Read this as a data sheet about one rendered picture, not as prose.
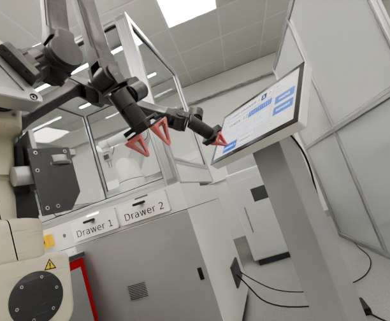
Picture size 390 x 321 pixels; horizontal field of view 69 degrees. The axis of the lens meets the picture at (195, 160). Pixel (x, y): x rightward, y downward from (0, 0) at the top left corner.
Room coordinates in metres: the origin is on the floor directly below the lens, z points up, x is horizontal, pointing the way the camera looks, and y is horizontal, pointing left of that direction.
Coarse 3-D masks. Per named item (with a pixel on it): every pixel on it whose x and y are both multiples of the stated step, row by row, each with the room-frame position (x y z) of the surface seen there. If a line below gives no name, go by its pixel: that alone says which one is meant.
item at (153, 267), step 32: (160, 224) 1.51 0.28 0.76; (192, 224) 1.48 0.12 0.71; (224, 224) 2.26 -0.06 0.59; (96, 256) 1.61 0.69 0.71; (128, 256) 1.56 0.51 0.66; (160, 256) 1.53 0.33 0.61; (192, 256) 1.49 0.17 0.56; (224, 256) 1.92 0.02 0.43; (96, 288) 1.62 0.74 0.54; (128, 288) 1.57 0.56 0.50; (160, 288) 1.54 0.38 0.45; (192, 288) 1.50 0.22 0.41; (224, 288) 1.68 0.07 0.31; (128, 320) 1.59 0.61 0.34; (160, 320) 1.55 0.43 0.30; (192, 320) 1.51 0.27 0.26; (224, 320) 1.49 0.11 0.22
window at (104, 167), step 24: (120, 48) 1.51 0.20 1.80; (120, 72) 1.52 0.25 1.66; (48, 120) 1.64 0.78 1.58; (72, 120) 1.61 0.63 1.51; (96, 120) 1.57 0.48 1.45; (120, 120) 1.54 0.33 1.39; (48, 144) 1.65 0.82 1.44; (72, 144) 1.62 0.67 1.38; (96, 144) 1.58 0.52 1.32; (120, 144) 1.55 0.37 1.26; (96, 168) 1.59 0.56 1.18; (120, 168) 1.56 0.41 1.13; (144, 168) 1.53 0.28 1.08; (96, 192) 1.60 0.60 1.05; (120, 192) 1.57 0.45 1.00; (48, 216) 1.68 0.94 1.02
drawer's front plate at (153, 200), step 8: (160, 192) 1.48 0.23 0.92; (136, 200) 1.51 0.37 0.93; (152, 200) 1.50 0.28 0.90; (160, 200) 1.49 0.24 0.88; (120, 208) 1.54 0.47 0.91; (128, 208) 1.53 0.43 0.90; (136, 208) 1.52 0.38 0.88; (144, 208) 1.51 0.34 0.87; (168, 208) 1.48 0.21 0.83; (120, 216) 1.54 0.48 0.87; (128, 216) 1.53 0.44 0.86; (136, 216) 1.52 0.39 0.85; (144, 216) 1.51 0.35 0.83; (152, 216) 1.50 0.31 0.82; (128, 224) 1.54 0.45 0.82
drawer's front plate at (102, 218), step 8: (96, 216) 1.57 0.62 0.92; (104, 216) 1.56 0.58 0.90; (112, 216) 1.55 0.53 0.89; (72, 224) 1.61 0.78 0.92; (80, 224) 1.60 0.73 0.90; (88, 224) 1.59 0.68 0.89; (96, 224) 1.57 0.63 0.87; (104, 224) 1.56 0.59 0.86; (112, 224) 1.55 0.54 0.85; (80, 232) 1.60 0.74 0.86; (88, 232) 1.59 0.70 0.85; (96, 232) 1.58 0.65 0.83; (80, 240) 1.60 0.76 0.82
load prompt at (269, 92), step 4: (272, 88) 1.17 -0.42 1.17; (264, 92) 1.21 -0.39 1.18; (268, 92) 1.18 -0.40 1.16; (272, 92) 1.15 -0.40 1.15; (260, 96) 1.23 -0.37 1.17; (264, 96) 1.19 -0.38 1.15; (268, 96) 1.17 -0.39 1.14; (256, 100) 1.24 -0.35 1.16; (260, 100) 1.21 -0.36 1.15; (248, 104) 1.29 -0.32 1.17; (252, 104) 1.25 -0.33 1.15; (256, 104) 1.22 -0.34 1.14; (244, 108) 1.31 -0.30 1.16; (248, 108) 1.27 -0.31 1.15; (236, 112) 1.36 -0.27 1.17; (240, 112) 1.32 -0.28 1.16; (244, 112) 1.29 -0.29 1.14; (232, 116) 1.38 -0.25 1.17; (236, 116) 1.34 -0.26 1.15; (232, 120) 1.36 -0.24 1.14
